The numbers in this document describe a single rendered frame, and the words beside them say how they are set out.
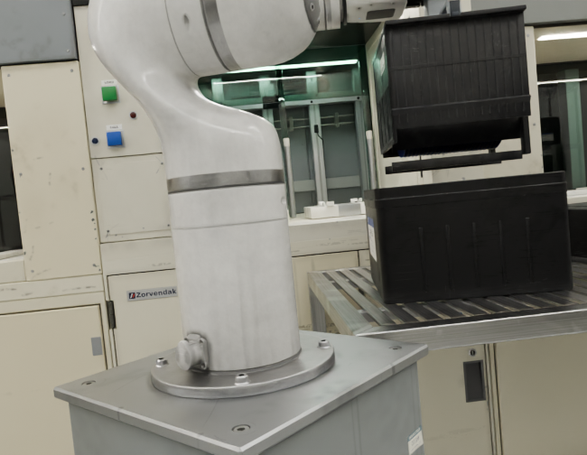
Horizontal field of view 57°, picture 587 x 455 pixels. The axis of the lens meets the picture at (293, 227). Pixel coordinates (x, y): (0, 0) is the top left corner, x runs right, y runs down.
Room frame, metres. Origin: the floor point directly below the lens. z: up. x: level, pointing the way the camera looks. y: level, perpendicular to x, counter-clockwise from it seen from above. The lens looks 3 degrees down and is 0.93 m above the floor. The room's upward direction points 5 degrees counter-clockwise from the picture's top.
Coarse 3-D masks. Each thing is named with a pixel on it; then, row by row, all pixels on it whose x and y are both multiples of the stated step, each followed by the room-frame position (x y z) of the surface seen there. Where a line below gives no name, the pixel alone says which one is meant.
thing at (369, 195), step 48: (384, 192) 0.80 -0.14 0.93; (432, 192) 0.79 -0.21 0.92; (480, 192) 0.79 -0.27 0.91; (528, 192) 0.78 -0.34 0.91; (384, 240) 0.80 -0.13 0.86; (432, 240) 0.79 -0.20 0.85; (480, 240) 0.79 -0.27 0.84; (528, 240) 0.78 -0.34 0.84; (384, 288) 0.80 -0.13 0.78; (432, 288) 0.79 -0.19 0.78; (480, 288) 0.79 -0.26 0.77; (528, 288) 0.78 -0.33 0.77
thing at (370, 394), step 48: (336, 336) 0.65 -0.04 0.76; (96, 384) 0.55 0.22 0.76; (144, 384) 0.53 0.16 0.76; (336, 384) 0.48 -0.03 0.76; (384, 384) 0.52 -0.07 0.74; (96, 432) 0.51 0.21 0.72; (144, 432) 0.46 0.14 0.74; (192, 432) 0.40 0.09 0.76; (240, 432) 0.40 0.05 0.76; (288, 432) 0.41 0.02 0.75; (336, 432) 0.46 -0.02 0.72; (384, 432) 0.52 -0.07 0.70
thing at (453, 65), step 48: (432, 0) 0.91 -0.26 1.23; (384, 48) 0.85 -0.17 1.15; (432, 48) 0.82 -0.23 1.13; (480, 48) 0.82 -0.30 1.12; (384, 96) 0.91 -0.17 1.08; (432, 96) 0.82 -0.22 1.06; (480, 96) 0.82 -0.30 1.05; (528, 96) 0.81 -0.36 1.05; (384, 144) 0.97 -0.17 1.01; (432, 144) 0.85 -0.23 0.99; (528, 144) 0.82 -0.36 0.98
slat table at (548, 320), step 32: (320, 288) 1.00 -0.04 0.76; (352, 288) 0.96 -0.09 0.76; (576, 288) 0.79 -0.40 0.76; (320, 320) 1.21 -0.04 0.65; (352, 320) 0.72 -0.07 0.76; (384, 320) 0.70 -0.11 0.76; (416, 320) 0.68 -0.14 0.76; (448, 320) 0.67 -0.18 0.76; (480, 320) 0.66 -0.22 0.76; (512, 320) 0.66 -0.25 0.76; (544, 320) 0.66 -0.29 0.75; (576, 320) 0.66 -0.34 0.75
